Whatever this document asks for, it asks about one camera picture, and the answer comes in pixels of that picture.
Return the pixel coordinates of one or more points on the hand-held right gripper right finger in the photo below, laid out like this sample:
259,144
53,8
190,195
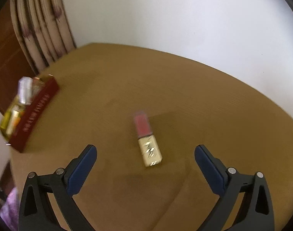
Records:
210,170

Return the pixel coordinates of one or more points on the purple printed cloth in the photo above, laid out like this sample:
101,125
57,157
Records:
10,209

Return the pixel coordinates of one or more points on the yellow small bottle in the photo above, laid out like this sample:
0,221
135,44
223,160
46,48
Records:
6,120

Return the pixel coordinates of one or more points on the pink lip gloss gold cap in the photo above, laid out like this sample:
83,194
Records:
149,146

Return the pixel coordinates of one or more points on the clear plastic bottle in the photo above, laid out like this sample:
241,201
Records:
25,91

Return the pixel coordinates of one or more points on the striped cream curtain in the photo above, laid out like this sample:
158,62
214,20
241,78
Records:
44,24

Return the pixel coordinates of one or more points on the cream orange tube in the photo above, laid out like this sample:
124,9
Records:
13,122

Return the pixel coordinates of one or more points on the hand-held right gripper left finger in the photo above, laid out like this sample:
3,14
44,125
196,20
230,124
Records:
79,170

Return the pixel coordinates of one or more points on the red tin box gold inside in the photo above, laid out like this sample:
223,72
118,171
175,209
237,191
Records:
34,118

